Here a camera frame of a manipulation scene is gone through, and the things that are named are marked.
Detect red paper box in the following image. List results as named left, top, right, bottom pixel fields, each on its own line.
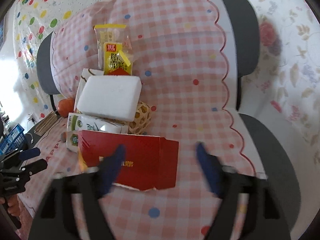
left=78, top=130, right=179, bottom=191

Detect yellow snack wrapper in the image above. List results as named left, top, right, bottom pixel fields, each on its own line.
left=103, top=42, right=132, bottom=75

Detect clear yellow-edged plastic wrapper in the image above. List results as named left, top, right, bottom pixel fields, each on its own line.
left=94, top=24, right=133, bottom=70

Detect left hand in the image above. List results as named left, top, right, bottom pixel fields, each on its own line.
left=7, top=194, right=21, bottom=217

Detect blue plastic basket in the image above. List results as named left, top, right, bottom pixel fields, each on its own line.
left=0, top=124, right=27, bottom=155

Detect green white milk carton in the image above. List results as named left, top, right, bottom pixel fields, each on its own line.
left=66, top=113, right=129, bottom=152

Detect woven bamboo basket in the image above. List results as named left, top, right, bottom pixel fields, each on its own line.
left=128, top=101, right=151, bottom=135

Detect red apple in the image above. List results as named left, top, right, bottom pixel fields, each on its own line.
left=57, top=98, right=75, bottom=118

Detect white foam block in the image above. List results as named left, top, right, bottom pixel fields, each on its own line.
left=77, top=75, right=142, bottom=121

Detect white paper bag brown lines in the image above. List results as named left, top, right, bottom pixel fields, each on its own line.
left=74, top=68, right=104, bottom=113

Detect pink checkered chair cover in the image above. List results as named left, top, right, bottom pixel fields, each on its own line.
left=37, top=0, right=261, bottom=239

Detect floral wall cloth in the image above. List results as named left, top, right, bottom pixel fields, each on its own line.
left=248, top=0, right=319, bottom=167

